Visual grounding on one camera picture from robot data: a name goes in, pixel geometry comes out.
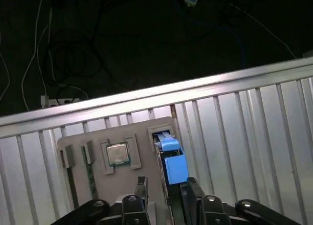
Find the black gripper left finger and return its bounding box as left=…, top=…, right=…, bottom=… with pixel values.
left=50, top=176, right=150, bottom=225

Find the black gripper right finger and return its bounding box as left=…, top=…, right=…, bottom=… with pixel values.
left=179, top=177, right=302, bottom=225

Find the hard disk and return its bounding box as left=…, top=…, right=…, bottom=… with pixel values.
left=153, top=131, right=189, bottom=211

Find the grey parts rack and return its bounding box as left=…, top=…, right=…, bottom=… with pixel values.
left=57, top=116, right=178, bottom=225

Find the green RAM stick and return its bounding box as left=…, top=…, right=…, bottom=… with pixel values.
left=82, top=146, right=98, bottom=202

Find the silver CPU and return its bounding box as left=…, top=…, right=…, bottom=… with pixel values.
left=106, top=143, right=131, bottom=166

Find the white power strip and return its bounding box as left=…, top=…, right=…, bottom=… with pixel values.
left=40, top=94, right=83, bottom=109

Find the white cable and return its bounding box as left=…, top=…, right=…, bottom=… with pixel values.
left=21, top=0, right=53, bottom=112

